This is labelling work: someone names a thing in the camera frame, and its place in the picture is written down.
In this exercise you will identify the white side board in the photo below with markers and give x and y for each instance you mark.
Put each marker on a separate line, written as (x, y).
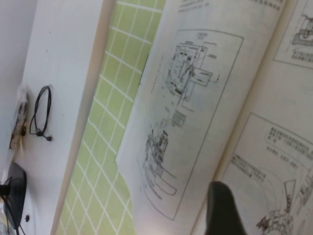
(63, 61)

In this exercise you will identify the small black screw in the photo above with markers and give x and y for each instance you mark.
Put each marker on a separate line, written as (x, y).
(27, 218)

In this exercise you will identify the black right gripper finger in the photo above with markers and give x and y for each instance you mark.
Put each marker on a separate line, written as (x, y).
(225, 210)

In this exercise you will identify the green checked tablecloth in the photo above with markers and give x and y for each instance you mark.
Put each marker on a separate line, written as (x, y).
(105, 102)

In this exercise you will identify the book with technical drawings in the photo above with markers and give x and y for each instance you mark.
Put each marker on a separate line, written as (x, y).
(225, 73)

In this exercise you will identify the black flat device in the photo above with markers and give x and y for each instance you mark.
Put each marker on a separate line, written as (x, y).
(17, 186)

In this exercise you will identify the clear plastic bag with parts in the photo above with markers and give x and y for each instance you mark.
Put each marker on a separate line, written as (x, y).
(20, 115)

